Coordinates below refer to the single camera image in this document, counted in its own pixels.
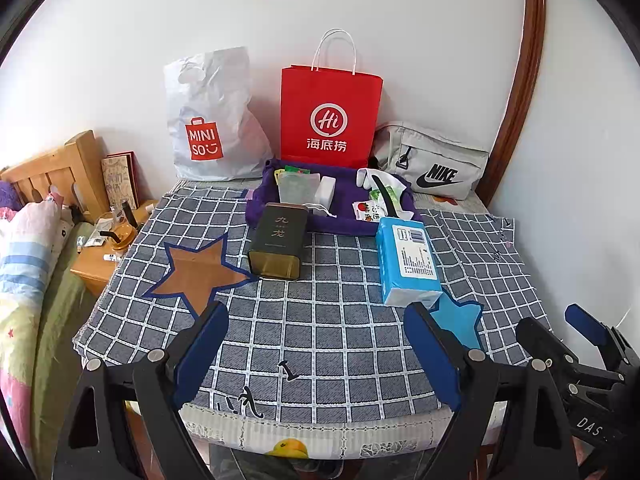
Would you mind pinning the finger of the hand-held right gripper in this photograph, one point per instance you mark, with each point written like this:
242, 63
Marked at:
542, 342
587, 321

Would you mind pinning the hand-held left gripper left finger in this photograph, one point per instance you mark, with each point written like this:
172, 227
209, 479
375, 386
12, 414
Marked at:
200, 355

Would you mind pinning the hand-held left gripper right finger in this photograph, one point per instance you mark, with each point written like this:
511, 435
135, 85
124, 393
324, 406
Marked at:
432, 360

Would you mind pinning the white tomato print packet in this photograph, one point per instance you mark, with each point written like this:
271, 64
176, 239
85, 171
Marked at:
365, 211

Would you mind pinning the light green tissue packet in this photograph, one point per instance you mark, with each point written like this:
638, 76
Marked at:
397, 199

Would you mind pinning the black cloth strip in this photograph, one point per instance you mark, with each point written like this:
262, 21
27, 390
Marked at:
389, 200

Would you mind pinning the purple towel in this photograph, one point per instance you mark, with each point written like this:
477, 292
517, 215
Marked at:
345, 210

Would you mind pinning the clear plastic pouch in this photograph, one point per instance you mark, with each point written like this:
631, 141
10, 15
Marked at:
299, 189

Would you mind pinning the green snack packet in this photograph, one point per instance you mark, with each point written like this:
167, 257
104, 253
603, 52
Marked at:
296, 168

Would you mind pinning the blue tissue pack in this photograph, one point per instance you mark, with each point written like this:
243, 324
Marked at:
407, 265

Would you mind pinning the grey checked tablecloth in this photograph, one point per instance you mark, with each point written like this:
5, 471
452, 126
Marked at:
300, 330

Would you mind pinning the wooden nightstand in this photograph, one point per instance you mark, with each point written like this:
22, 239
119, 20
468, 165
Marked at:
97, 272

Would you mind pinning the small white tube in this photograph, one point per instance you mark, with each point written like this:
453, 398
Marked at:
111, 257

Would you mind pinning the dark tea tin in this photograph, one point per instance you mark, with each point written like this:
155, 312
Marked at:
277, 240

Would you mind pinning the green bed sheet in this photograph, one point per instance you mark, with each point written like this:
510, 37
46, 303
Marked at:
60, 320

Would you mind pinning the glass cup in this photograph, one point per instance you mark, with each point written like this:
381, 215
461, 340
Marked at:
120, 232

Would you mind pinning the patterned hardcover book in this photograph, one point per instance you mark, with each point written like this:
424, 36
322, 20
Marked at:
121, 180

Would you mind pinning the colourful printed quilt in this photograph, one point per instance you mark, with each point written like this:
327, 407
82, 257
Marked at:
25, 260

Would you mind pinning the grey fabric waist bag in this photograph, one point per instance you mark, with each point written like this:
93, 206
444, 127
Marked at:
430, 155

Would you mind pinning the wooden bed headboard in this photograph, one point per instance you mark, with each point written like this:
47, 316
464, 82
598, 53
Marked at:
55, 170

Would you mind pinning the purple plush toy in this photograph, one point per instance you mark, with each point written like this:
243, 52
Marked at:
9, 195

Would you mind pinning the white plastic shopping bag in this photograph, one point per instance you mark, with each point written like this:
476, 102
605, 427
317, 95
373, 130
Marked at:
215, 105

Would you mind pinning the red paper shopping bag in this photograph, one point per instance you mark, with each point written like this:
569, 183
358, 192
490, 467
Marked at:
330, 100

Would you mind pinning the brown wooden door frame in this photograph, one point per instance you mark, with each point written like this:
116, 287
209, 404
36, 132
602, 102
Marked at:
530, 70

